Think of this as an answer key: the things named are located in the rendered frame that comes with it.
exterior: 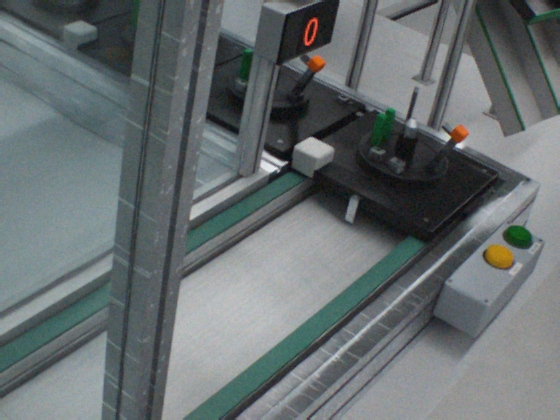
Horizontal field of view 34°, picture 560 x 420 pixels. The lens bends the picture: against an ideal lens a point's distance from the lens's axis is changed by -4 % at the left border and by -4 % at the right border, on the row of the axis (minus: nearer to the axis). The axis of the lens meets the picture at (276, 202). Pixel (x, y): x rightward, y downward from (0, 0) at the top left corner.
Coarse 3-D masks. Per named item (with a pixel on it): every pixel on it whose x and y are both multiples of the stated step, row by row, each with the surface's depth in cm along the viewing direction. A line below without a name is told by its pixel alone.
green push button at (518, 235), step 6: (510, 228) 133; (516, 228) 133; (522, 228) 134; (510, 234) 132; (516, 234) 132; (522, 234) 132; (528, 234) 133; (510, 240) 132; (516, 240) 131; (522, 240) 131; (528, 240) 132; (522, 246) 132
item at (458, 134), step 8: (448, 128) 135; (456, 128) 133; (464, 128) 134; (456, 136) 134; (464, 136) 133; (448, 144) 136; (440, 152) 137; (448, 152) 136; (432, 160) 138; (440, 160) 137
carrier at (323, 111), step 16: (288, 80) 155; (288, 96) 149; (304, 96) 151; (320, 96) 156; (336, 96) 158; (272, 112) 147; (288, 112) 148; (304, 112) 151; (320, 112) 152; (336, 112) 153; (352, 112) 154; (272, 128) 145; (288, 128) 146; (304, 128) 147; (320, 128) 148; (336, 128) 151; (272, 144) 141; (288, 144) 142
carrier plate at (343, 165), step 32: (352, 128) 149; (352, 160) 141; (448, 160) 147; (352, 192) 135; (384, 192) 135; (416, 192) 137; (448, 192) 139; (480, 192) 142; (416, 224) 130; (448, 224) 135
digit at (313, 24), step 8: (320, 8) 119; (304, 16) 117; (312, 16) 118; (320, 16) 120; (304, 24) 118; (312, 24) 119; (320, 24) 121; (304, 32) 119; (312, 32) 120; (304, 40) 120; (312, 40) 121; (304, 48) 121
